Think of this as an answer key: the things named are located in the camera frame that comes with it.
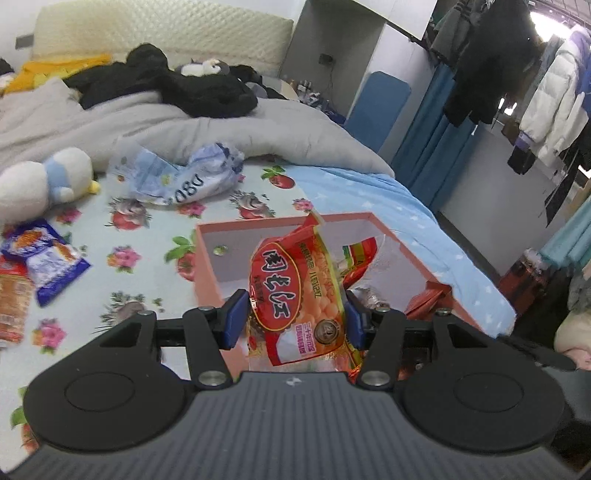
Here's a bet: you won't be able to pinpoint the grey duvet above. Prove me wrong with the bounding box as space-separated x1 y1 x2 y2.
0 78 396 179

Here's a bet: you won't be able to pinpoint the yellow cloth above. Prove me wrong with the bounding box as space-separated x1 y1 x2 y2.
4 54 113 96

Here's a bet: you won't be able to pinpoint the beige quilted headboard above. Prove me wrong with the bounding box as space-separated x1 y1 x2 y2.
32 6 295 75

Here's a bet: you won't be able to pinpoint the white cabinet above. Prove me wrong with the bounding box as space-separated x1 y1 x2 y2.
279 0 439 156

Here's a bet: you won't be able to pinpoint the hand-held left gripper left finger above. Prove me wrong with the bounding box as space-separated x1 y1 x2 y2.
99 289 250 389

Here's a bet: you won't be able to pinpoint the dark red bag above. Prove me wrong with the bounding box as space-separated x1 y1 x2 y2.
499 249 555 320

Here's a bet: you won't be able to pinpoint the pale pink cloth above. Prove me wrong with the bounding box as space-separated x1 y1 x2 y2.
553 309 591 368

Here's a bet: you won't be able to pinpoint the teal cloth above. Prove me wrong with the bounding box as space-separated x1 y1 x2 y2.
540 185 591 274

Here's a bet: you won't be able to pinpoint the pink cardboard box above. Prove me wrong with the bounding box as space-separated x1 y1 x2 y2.
194 211 493 384

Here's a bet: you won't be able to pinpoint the grey hanging jacket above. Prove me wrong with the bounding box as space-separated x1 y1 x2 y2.
429 0 484 61

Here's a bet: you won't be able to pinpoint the small grey white plush toy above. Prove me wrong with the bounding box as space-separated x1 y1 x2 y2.
174 58 230 77

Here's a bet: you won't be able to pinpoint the black hanging coat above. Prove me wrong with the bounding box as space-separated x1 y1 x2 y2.
443 0 541 128

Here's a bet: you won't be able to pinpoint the black clothing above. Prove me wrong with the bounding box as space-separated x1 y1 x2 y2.
65 43 287 119

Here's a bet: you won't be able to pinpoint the black hanging trousers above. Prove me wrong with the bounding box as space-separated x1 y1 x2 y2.
545 138 591 227

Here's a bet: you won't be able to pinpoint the crumpled white blue plastic bag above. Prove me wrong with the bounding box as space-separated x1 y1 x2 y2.
108 136 246 209

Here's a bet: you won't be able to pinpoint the red orange peanut snack packet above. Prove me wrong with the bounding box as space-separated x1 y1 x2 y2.
248 212 370 373

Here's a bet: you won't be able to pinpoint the blue snack packet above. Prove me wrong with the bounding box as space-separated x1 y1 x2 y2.
0 219 93 308

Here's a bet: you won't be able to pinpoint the blue padded panel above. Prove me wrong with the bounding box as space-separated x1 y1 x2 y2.
344 71 412 153

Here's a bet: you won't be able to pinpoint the floral bed sheet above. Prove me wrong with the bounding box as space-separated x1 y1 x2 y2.
0 159 319 462

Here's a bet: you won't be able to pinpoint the white and blue plush toy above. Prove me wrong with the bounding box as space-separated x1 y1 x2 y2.
0 147 102 223

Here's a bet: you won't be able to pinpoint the blue curtain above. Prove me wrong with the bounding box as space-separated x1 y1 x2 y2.
390 62 484 214

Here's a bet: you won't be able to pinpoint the red-topped clear snack packet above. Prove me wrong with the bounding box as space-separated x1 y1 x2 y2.
0 256 34 346

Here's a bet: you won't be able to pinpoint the light blue bed sheet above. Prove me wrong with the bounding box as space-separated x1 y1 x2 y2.
291 166 518 340

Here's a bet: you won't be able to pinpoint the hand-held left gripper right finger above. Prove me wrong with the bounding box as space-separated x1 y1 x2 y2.
344 292 497 391

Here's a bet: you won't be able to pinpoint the white puffer jacket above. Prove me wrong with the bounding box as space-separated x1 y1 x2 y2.
519 23 591 160

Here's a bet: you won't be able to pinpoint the red green striped snack packet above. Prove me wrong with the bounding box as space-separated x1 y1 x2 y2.
339 233 387 287

